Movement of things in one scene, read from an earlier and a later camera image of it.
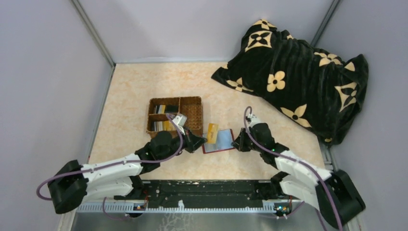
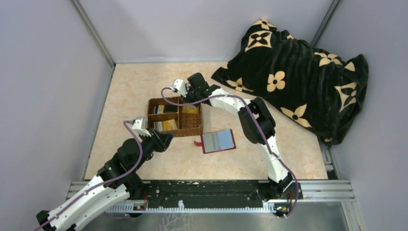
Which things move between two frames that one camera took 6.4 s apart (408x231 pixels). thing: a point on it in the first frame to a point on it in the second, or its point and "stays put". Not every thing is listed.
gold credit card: x=212 y=131 to x=191 y=109
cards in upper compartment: x=162 y=109 stays put
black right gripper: x=243 y=141 to x=194 y=96
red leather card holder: x=225 y=137 stays put
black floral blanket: x=322 y=90 stays put
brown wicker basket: x=190 y=106 stays put
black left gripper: x=192 y=141 to x=162 y=139
